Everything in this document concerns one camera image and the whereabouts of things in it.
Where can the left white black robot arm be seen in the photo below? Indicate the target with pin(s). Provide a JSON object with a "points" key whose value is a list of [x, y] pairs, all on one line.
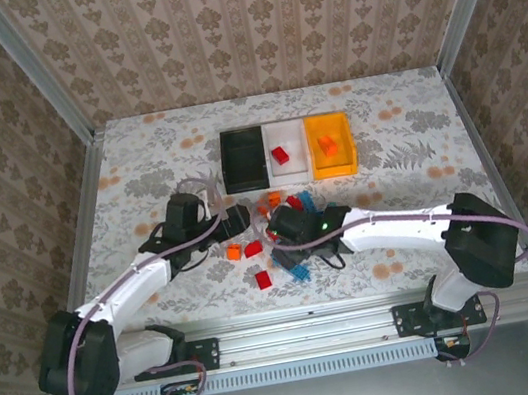
{"points": [[123, 292]]}

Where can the yellow plastic bin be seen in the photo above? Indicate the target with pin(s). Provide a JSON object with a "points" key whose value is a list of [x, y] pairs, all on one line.
{"points": [[343, 143]]}

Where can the black plastic bin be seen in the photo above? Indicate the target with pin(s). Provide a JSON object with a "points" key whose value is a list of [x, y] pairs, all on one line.
{"points": [[242, 160]]}

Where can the white plastic bin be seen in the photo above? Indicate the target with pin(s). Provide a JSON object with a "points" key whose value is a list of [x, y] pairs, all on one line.
{"points": [[295, 141]]}

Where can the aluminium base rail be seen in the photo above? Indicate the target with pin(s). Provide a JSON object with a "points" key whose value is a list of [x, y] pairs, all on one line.
{"points": [[307, 332]]}

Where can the floral patterned table cover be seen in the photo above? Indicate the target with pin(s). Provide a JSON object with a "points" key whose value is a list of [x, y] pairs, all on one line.
{"points": [[392, 176]]}

